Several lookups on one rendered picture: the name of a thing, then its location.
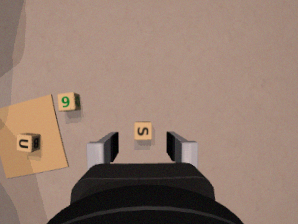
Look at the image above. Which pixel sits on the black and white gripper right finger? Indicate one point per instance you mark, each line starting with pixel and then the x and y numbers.
pixel 181 150

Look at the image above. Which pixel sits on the tan flat mat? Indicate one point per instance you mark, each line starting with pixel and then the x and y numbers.
pixel 33 116

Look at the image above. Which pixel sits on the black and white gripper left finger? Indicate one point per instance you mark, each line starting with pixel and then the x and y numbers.
pixel 103 151

